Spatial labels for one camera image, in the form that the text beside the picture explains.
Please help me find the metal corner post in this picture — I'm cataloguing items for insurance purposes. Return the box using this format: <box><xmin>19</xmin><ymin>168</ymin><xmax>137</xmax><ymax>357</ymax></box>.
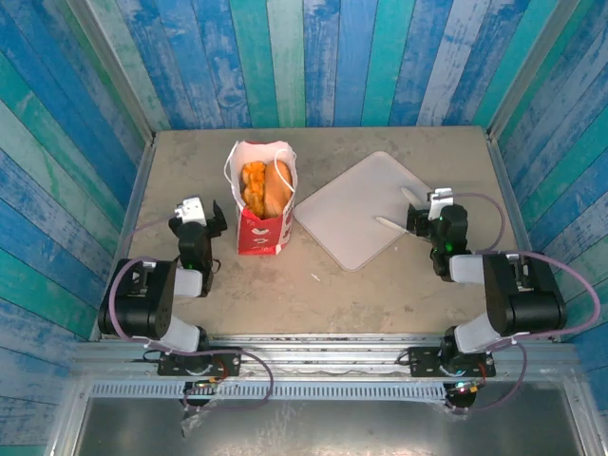
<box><xmin>486</xmin><ymin>0</ymin><xmax>584</xmax><ymax>140</ymax></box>
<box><xmin>66</xmin><ymin>0</ymin><xmax>157</xmax><ymax>143</ymax></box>

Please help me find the red white paper bag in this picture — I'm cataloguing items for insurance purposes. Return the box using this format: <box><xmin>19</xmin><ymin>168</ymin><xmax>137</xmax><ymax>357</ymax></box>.
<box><xmin>223</xmin><ymin>140</ymin><xmax>299</xmax><ymax>257</ymax></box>

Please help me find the long tan bread roll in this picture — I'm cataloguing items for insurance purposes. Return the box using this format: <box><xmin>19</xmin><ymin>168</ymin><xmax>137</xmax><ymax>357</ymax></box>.
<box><xmin>262</xmin><ymin>159</ymin><xmax>295</xmax><ymax>220</ymax></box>

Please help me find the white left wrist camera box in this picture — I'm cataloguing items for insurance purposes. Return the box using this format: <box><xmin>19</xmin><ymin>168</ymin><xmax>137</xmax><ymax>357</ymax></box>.
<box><xmin>173</xmin><ymin>197</ymin><xmax>207</xmax><ymax>224</ymax></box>

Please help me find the steel sheet panel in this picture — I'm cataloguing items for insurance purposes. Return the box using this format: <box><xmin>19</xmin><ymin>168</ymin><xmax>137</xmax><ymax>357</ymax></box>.
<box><xmin>70</xmin><ymin>396</ymin><xmax>588</xmax><ymax>456</ymax></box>

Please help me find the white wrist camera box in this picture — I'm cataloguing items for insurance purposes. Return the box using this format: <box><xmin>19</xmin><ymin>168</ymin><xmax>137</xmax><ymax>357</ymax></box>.
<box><xmin>426</xmin><ymin>188</ymin><xmax>453</xmax><ymax>220</ymax></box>
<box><xmin>173</xmin><ymin>197</ymin><xmax>207</xmax><ymax>224</ymax></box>

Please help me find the clear crumpled plastic scrap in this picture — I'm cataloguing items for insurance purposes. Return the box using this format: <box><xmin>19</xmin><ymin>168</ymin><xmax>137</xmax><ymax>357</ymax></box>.
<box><xmin>179</xmin><ymin>403</ymin><xmax>218</xmax><ymax>439</ymax></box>

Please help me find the orange braided pastry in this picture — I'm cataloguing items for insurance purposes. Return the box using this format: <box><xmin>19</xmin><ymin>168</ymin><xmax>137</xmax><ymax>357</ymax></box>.
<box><xmin>240</xmin><ymin>160</ymin><xmax>268</xmax><ymax>219</ymax></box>

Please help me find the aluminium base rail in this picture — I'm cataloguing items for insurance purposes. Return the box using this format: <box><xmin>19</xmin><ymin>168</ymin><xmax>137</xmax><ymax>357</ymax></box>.
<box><xmin>70</xmin><ymin>333</ymin><xmax>584</xmax><ymax>381</ymax></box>

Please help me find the small circuit board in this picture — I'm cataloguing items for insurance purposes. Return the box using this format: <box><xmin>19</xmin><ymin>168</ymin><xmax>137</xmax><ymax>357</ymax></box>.
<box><xmin>450</xmin><ymin>379</ymin><xmax>486</xmax><ymax>396</ymax></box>
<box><xmin>182</xmin><ymin>377</ymin><xmax>225</xmax><ymax>396</ymax></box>

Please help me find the white square tray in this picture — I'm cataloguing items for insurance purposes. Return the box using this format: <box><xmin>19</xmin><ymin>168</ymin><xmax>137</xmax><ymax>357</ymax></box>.
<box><xmin>293</xmin><ymin>150</ymin><xmax>434</xmax><ymax>273</ymax></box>

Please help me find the aluminium table side rail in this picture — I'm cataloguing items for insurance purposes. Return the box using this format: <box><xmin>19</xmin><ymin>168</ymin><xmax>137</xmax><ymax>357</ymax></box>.
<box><xmin>88</xmin><ymin>135</ymin><xmax>158</xmax><ymax>342</ymax></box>
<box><xmin>487</xmin><ymin>132</ymin><xmax>538</xmax><ymax>257</ymax></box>

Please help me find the black round mount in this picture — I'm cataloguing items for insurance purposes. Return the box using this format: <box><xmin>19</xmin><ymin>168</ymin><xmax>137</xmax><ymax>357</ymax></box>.
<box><xmin>445</xmin><ymin>391</ymin><xmax>477</xmax><ymax>415</ymax></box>
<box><xmin>179</xmin><ymin>392</ymin><xmax>211</xmax><ymax>415</ymax></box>

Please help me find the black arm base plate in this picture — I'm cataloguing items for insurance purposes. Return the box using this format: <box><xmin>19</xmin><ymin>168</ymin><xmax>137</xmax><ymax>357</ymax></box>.
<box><xmin>408</xmin><ymin>346</ymin><xmax>497</xmax><ymax>379</ymax></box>
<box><xmin>158</xmin><ymin>348</ymin><xmax>242</xmax><ymax>379</ymax></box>

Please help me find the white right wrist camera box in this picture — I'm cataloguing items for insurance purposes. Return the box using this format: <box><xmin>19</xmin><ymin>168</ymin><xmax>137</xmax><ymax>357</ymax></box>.
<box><xmin>426</xmin><ymin>188</ymin><xmax>453</xmax><ymax>220</ymax></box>

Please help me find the grey slotted cable duct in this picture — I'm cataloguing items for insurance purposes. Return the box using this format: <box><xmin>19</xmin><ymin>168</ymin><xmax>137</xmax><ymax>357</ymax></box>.
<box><xmin>88</xmin><ymin>381</ymin><xmax>450</xmax><ymax>405</ymax></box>

